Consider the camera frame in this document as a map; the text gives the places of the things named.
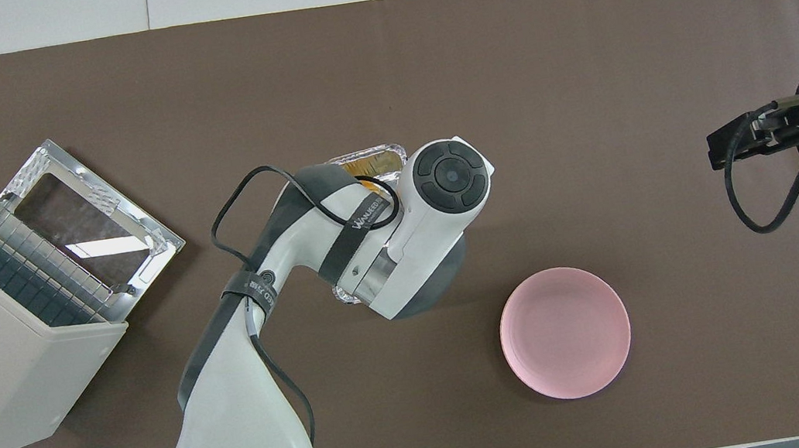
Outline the black printed velcro strap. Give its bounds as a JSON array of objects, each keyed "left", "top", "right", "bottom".
[{"left": 307, "top": 188, "right": 398, "bottom": 284}]

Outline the sliced golden bread loaf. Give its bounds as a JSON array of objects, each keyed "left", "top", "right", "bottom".
[{"left": 354, "top": 172, "right": 385, "bottom": 197}]

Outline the pink round plate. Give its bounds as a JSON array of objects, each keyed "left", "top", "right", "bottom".
[{"left": 492, "top": 258, "right": 640, "bottom": 409}]

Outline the aluminium foil tray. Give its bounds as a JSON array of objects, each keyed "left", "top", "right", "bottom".
[{"left": 311, "top": 140, "right": 429, "bottom": 309}]

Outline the metal oven wire rack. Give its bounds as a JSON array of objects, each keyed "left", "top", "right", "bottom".
[{"left": 0, "top": 181, "right": 129, "bottom": 340}]

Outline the glass oven door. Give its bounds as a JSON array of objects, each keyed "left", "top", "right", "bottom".
[{"left": 0, "top": 122, "right": 196, "bottom": 337}]

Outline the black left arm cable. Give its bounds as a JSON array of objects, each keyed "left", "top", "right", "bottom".
[{"left": 202, "top": 147, "right": 434, "bottom": 448}]

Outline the brown table mat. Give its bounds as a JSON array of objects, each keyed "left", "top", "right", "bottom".
[{"left": 0, "top": 0, "right": 799, "bottom": 448}]

